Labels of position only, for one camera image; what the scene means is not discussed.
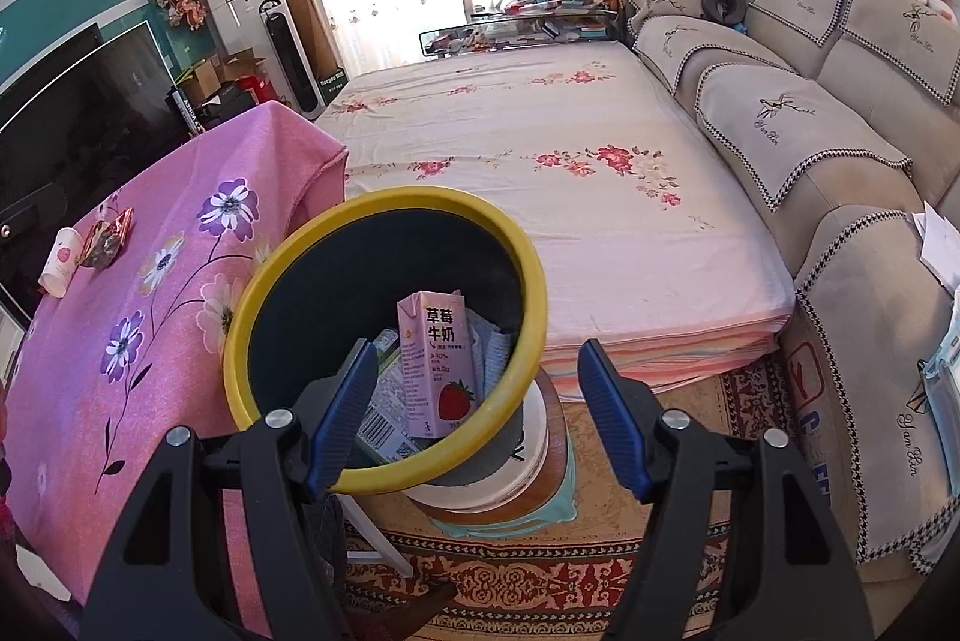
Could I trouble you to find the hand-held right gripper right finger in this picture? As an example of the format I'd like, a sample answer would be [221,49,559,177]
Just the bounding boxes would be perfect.
[577,337,875,641]

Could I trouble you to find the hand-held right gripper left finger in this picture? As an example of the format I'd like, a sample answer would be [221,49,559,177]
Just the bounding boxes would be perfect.
[86,337,380,641]

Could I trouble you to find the green card package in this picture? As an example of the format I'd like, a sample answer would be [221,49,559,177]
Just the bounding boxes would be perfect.
[358,327,421,462]

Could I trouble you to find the yellow rimmed trash bin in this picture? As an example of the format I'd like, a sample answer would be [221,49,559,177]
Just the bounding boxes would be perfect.
[223,186,548,496]

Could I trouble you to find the pink strawberry milk carton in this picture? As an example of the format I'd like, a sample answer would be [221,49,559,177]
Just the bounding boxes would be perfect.
[396,288,479,440]

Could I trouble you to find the white paper tissue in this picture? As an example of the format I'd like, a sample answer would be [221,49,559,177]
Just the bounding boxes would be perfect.
[469,303,515,402]

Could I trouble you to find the round stool under bin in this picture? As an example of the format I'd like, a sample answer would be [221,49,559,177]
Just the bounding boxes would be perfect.
[405,378,575,526]

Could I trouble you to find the patterned red rug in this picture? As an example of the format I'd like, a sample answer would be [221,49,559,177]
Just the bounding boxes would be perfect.
[341,356,826,641]

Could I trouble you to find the pink floral tablecloth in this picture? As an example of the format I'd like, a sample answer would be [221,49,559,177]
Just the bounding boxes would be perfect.
[4,101,350,641]

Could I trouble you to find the floral sheeted bed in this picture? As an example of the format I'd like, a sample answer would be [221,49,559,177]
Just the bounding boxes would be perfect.
[313,41,796,404]

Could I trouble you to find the red silver snack wrapper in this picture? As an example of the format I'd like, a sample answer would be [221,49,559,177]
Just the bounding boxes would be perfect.
[79,207,136,271]

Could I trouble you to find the white paper cup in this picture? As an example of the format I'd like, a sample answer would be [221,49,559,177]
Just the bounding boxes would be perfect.
[39,226,82,299]

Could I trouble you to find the beige fabric sofa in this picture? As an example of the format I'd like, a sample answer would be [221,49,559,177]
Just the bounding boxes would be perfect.
[619,0,960,593]

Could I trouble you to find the pile of cardboard boxes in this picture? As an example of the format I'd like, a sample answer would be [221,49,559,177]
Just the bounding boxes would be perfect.
[174,52,275,133]

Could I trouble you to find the black white tower fan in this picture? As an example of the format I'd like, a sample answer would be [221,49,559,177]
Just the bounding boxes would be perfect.
[259,0,327,121]

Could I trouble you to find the white papers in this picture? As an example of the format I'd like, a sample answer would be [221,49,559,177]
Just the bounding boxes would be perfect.
[911,202,960,297]

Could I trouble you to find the flat screen television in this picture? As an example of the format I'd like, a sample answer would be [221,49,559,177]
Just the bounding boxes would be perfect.
[0,21,177,323]

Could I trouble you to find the cluttered glass coffee table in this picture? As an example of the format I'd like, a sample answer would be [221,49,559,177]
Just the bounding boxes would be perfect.
[418,4,623,59]

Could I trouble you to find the grey neck pillow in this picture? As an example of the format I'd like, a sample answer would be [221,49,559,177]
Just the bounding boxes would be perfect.
[701,0,747,31]

